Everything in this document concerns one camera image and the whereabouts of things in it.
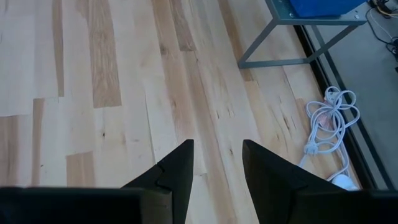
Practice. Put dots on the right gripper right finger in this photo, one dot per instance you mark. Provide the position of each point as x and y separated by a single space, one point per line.
267 189

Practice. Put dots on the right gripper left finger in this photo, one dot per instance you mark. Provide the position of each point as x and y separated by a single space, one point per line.
177 177

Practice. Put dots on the grey perforated metal shelf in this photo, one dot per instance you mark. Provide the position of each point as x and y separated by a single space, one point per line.
280 18

